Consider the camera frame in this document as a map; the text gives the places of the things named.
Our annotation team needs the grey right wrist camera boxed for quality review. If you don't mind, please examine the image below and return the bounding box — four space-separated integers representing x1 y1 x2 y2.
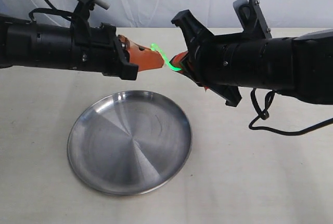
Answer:
233 0 272 39

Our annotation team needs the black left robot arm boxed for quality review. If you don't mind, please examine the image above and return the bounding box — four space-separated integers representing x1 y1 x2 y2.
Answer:
1 15 164 81

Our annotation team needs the round stainless steel plate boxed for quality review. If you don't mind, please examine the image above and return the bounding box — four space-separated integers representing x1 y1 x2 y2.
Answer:
67 90 193 196

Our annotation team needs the thin green glow stick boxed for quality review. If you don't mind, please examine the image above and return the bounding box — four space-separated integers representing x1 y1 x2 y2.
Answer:
150 43 181 72

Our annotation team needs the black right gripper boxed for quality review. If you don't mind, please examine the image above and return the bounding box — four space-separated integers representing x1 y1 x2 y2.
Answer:
170 10 242 106

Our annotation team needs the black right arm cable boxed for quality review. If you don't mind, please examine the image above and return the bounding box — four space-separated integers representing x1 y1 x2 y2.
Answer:
248 87 333 136

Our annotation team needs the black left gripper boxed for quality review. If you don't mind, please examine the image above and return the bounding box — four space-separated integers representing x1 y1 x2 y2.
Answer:
70 22 164 81

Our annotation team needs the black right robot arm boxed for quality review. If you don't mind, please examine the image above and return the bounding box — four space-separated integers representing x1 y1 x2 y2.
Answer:
172 8 332 107

